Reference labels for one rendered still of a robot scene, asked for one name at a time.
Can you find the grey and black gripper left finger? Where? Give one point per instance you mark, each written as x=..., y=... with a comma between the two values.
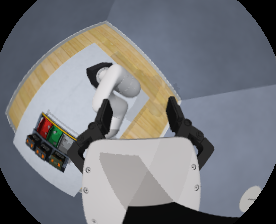
x=96, y=130

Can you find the red bin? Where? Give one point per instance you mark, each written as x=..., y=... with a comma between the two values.
x=43, y=127

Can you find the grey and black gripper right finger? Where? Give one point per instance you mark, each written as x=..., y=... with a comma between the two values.
x=183, y=128

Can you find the grey open bin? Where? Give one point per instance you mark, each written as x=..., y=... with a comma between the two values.
x=66, y=145

